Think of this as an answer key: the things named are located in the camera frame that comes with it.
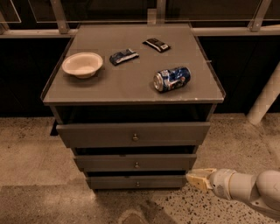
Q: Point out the white diagonal pole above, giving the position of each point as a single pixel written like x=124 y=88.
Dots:
x=269 y=94

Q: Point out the black snack packet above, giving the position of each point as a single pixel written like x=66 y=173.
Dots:
x=157 y=45

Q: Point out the grey top drawer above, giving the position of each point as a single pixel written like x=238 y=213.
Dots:
x=140 y=134

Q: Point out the grey drawer cabinet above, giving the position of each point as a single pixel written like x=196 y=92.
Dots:
x=126 y=93

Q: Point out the grey drawer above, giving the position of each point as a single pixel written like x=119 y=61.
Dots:
x=134 y=182
x=135 y=162
x=140 y=134

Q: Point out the metal railing frame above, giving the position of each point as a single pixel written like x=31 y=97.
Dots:
x=62 y=18

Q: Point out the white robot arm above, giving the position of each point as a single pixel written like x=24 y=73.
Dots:
x=260 y=192

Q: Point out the grey bottom drawer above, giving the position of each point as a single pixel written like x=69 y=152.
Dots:
x=134 y=182

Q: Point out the blue snack packet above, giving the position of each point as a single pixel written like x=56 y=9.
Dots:
x=122 y=56

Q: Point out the blue crushed soda can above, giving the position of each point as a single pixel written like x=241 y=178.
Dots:
x=169 y=79

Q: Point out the white paper bowl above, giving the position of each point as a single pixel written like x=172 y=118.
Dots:
x=83 y=64

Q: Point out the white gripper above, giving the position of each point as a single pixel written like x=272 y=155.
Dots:
x=220 y=183

